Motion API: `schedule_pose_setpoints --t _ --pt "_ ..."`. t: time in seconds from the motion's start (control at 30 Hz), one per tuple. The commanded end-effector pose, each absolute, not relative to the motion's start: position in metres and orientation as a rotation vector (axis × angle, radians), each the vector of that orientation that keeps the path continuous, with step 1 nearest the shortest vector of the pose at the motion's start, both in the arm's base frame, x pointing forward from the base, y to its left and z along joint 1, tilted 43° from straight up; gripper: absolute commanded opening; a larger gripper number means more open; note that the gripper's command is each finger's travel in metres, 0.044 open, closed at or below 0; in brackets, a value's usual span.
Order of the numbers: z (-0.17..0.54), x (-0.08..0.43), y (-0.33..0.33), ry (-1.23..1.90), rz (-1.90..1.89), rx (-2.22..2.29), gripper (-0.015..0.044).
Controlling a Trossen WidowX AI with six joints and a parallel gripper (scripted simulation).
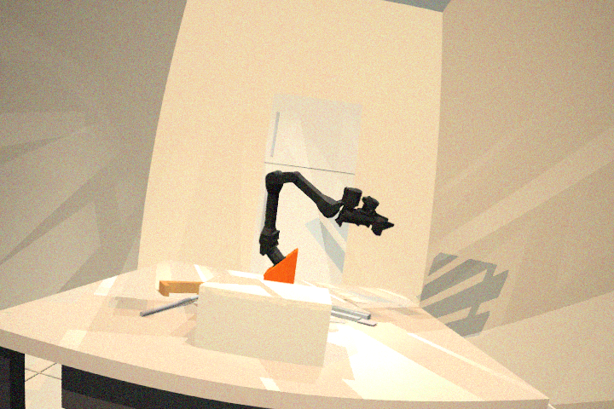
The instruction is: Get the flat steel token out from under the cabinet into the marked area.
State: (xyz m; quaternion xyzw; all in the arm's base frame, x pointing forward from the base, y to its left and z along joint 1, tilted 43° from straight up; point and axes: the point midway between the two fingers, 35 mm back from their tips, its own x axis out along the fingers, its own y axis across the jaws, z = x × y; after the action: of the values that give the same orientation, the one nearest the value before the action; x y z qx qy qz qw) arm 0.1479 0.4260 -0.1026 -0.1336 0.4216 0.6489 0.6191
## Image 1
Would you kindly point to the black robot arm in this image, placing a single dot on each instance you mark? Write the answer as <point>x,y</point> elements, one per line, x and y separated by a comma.
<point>326,205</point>

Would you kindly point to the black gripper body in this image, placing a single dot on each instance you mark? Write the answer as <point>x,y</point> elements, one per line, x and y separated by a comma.
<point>376,223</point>

